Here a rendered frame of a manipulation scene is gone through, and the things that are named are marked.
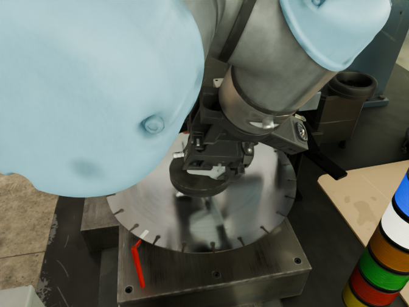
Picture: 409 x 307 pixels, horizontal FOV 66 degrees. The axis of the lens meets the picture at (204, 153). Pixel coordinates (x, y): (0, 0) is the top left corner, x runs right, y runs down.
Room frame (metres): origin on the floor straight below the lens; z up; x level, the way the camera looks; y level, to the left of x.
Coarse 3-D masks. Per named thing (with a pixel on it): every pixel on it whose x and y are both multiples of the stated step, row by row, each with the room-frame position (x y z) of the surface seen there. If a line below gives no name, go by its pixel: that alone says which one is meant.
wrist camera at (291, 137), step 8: (288, 120) 0.34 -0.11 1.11; (296, 120) 0.36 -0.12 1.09; (280, 128) 0.31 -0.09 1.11; (288, 128) 0.33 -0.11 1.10; (296, 128) 0.34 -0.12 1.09; (304, 128) 0.35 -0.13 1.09; (272, 136) 0.29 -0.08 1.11; (280, 136) 0.30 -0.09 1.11; (288, 136) 0.31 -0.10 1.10; (296, 136) 0.33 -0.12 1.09; (304, 136) 0.34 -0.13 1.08; (272, 144) 0.31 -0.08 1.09; (280, 144) 0.31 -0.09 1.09; (288, 144) 0.31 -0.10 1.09; (296, 144) 0.32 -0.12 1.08; (304, 144) 0.33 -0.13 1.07; (288, 152) 0.33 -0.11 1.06; (296, 152) 0.33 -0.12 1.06
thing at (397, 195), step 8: (408, 168) 0.19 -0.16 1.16; (408, 176) 0.18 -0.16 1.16; (400, 184) 0.19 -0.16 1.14; (408, 184) 0.18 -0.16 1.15; (400, 192) 0.18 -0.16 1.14; (408, 192) 0.17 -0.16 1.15; (400, 200) 0.17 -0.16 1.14; (408, 200) 0.17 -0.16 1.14; (400, 208) 0.17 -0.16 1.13; (408, 208) 0.17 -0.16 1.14; (408, 216) 0.16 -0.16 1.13
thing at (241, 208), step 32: (256, 160) 0.44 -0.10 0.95; (288, 160) 0.44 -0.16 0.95; (128, 192) 0.36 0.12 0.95; (160, 192) 0.36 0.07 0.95; (224, 192) 0.36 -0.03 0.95; (256, 192) 0.36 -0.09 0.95; (288, 192) 0.36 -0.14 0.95; (128, 224) 0.30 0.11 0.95; (160, 224) 0.30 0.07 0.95; (192, 224) 0.30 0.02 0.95; (224, 224) 0.30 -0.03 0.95; (256, 224) 0.30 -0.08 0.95
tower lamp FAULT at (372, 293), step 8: (352, 272) 0.19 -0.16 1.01; (360, 272) 0.17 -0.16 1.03; (352, 280) 0.18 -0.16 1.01; (360, 280) 0.17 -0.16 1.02; (352, 288) 0.17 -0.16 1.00; (360, 288) 0.17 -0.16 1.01; (368, 288) 0.16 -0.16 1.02; (376, 288) 0.16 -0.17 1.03; (360, 296) 0.16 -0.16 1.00; (368, 296) 0.16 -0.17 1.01; (376, 296) 0.15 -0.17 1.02; (384, 296) 0.15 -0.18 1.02; (392, 296) 0.15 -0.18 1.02; (368, 304) 0.16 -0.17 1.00; (376, 304) 0.15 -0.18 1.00; (384, 304) 0.15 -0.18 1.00
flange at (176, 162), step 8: (176, 160) 0.43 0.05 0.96; (176, 168) 0.41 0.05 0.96; (176, 176) 0.39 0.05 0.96; (184, 176) 0.39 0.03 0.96; (192, 176) 0.39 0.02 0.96; (200, 176) 0.39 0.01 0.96; (208, 176) 0.39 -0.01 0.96; (176, 184) 0.38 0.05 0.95; (184, 184) 0.37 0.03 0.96; (192, 184) 0.37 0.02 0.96; (200, 184) 0.37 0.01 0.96; (208, 184) 0.37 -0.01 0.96; (216, 184) 0.37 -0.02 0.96; (224, 184) 0.38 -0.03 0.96; (192, 192) 0.36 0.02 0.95; (200, 192) 0.36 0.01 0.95; (208, 192) 0.36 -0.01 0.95
